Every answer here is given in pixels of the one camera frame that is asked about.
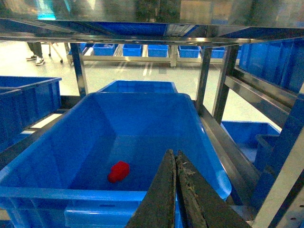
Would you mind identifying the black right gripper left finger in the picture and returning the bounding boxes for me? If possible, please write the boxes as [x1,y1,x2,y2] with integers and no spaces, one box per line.
[126,149,176,228]

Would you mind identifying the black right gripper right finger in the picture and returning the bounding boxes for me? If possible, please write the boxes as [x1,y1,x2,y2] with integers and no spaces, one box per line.
[175,151,250,228]

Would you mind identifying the red toy block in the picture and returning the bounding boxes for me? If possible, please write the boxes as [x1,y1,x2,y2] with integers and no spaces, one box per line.
[107,161,130,183]

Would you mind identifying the blue crate on shelf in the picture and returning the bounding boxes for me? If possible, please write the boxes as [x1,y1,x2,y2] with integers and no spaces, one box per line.
[0,92,232,228]

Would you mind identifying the steel shelf cart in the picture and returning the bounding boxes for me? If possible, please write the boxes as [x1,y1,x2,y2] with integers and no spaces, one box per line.
[0,0,304,228]

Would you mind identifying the blue crate shelf rear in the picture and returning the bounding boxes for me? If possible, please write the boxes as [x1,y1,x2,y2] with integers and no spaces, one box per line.
[97,80,178,94]

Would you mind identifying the blue crate shelf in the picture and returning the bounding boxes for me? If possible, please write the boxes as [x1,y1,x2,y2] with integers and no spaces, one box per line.
[0,76,61,151]
[97,80,178,94]

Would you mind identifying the blue crate shelf middle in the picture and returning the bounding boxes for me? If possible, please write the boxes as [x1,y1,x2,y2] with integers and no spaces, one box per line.
[0,76,61,151]

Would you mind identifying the person legs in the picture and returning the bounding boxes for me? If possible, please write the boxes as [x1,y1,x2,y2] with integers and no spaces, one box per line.
[26,42,45,66]

